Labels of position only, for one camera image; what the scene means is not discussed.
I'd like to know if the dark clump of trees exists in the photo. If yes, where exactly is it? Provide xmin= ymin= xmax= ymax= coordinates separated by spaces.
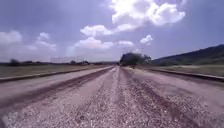
xmin=119 ymin=52 xmax=153 ymax=67

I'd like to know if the grey gravel road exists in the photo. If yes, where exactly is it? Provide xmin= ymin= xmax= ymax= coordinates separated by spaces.
xmin=0 ymin=65 xmax=224 ymax=128

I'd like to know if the distant row of trees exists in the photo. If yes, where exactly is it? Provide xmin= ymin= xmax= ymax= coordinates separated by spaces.
xmin=0 ymin=58 xmax=120 ymax=67

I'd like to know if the dry grass field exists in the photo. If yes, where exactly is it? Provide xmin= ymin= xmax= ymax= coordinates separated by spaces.
xmin=139 ymin=64 xmax=224 ymax=78
xmin=0 ymin=63 xmax=109 ymax=79

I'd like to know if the dark wooded hill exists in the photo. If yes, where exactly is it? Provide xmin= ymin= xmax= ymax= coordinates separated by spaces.
xmin=151 ymin=44 xmax=224 ymax=66

